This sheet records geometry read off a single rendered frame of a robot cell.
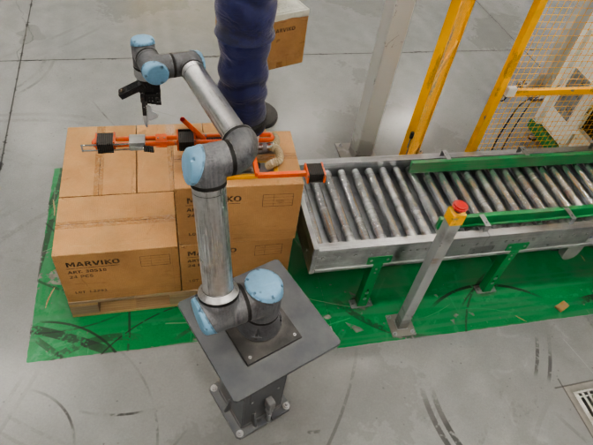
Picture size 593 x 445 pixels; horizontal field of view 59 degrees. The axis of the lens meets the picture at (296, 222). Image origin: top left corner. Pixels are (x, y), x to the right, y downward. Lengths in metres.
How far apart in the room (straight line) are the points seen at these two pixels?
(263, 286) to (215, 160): 0.58
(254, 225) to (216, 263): 0.87
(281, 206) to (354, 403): 1.12
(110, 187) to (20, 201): 0.97
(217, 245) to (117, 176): 1.44
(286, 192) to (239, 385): 0.93
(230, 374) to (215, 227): 0.64
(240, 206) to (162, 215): 0.51
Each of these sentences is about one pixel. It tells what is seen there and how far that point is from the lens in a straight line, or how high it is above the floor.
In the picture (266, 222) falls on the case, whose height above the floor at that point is 0.69.
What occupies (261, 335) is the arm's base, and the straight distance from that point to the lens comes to 2.11.
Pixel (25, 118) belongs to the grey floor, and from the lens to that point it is 4.54.
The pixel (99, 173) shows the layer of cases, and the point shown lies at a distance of 3.12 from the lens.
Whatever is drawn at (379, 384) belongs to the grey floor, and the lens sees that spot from 3.01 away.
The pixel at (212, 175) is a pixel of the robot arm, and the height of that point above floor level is 1.54.
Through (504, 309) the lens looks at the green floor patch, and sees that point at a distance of 3.58.
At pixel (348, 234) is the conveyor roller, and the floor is 0.55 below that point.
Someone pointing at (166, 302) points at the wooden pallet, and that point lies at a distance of 3.13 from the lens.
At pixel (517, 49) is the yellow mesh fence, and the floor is 1.28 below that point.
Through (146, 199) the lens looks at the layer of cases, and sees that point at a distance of 2.94.
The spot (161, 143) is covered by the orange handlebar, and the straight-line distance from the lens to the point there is 2.44.
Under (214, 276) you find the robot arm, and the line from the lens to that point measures 1.82.
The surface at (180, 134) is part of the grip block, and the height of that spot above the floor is 1.09.
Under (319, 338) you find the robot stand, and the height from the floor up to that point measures 0.75.
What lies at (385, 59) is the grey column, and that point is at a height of 0.90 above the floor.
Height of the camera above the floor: 2.63
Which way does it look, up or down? 47 degrees down
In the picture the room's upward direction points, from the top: 10 degrees clockwise
